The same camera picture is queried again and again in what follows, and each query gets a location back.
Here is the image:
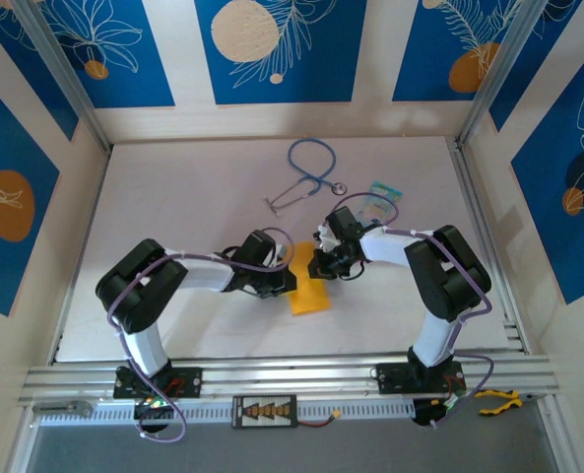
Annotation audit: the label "red wire with yellow connector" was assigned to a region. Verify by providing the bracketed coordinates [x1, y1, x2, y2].
[295, 411, 345, 429]

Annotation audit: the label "blue stethoscope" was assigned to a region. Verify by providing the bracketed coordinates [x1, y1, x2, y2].
[261, 137, 350, 218]

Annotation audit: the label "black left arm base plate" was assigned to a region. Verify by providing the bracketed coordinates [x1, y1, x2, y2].
[112, 365, 204, 400]

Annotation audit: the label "slotted grey cable tray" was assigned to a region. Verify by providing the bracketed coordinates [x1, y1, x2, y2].
[37, 399, 417, 428]

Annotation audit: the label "orange paper sheet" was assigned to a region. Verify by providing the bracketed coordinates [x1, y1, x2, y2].
[289, 239, 332, 316]

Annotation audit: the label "blue wet wipes packet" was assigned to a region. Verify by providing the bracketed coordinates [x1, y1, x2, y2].
[357, 179, 404, 231]

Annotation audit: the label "small metal bracket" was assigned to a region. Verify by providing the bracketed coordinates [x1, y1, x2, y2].
[32, 401, 94, 418]

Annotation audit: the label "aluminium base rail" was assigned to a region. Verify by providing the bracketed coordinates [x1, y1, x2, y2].
[18, 350, 561, 408]

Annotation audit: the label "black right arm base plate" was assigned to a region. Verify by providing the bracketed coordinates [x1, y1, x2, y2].
[375, 362, 466, 396]

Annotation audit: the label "yellow black pliers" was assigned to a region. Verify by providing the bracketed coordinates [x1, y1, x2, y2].
[476, 387, 550, 418]

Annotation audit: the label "black power distribution board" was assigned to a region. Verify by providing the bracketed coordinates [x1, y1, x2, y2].
[231, 393, 298, 430]

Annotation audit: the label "aluminium corner post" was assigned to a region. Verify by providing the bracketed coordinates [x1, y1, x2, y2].
[11, 0, 113, 152]
[454, 0, 545, 152]

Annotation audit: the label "aluminium side rail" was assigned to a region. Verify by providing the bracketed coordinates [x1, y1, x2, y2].
[446, 137, 532, 355]

